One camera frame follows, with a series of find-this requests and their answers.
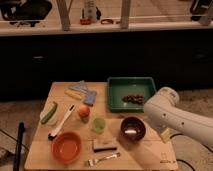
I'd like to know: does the orange peach fruit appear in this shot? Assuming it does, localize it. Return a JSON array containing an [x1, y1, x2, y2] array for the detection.
[[77, 104, 90, 118]]

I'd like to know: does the green plastic tray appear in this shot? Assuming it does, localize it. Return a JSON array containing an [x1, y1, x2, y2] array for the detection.
[[107, 77, 156, 113]]

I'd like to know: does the green cucumber toy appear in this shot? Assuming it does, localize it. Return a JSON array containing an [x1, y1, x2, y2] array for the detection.
[[40, 102, 58, 124]]

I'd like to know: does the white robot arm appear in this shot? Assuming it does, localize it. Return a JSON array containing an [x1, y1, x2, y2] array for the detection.
[[143, 87, 213, 148]]

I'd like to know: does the brown food pile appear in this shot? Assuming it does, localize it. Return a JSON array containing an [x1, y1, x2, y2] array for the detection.
[[122, 95, 144, 104]]

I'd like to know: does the silver fork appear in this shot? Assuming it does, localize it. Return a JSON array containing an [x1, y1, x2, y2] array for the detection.
[[85, 152, 121, 167]]

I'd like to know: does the orange bowl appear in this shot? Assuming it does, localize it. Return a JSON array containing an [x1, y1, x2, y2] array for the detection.
[[51, 132, 82, 164]]

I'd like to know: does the black floor cable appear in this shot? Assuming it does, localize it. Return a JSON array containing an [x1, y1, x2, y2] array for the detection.
[[169, 132, 213, 171]]

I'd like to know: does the brown ring object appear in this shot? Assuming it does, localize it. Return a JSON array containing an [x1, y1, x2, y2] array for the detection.
[[101, 19, 114, 24]]

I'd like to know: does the white bottle on shelf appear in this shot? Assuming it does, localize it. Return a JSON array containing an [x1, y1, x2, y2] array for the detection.
[[84, 0, 97, 23]]

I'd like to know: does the blue grey cloth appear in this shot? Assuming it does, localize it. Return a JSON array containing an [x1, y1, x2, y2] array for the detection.
[[70, 80, 88, 93]]

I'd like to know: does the black office chair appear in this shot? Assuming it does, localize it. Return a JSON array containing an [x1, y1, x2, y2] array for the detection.
[[0, 0, 52, 27]]

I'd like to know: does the red round object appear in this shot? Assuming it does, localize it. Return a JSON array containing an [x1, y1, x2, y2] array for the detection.
[[80, 19, 92, 25]]

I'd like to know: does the blue sponge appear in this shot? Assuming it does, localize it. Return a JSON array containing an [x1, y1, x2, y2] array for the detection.
[[83, 91, 97, 106]]

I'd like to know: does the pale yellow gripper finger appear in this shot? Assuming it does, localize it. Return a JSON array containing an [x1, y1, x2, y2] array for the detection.
[[159, 128, 170, 143]]

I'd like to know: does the yellow corn toy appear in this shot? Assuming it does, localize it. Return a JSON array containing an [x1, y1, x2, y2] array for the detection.
[[65, 90, 82, 100]]

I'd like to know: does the dark maroon bowl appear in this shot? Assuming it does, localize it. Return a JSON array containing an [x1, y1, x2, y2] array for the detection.
[[120, 117, 146, 142]]

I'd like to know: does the black pole stand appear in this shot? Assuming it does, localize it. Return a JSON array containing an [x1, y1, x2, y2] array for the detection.
[[13, 122, 25, 171]]

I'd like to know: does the wooden block with black base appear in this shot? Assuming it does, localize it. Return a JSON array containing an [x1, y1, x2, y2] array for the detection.
[[93, 139, 117, 152]]

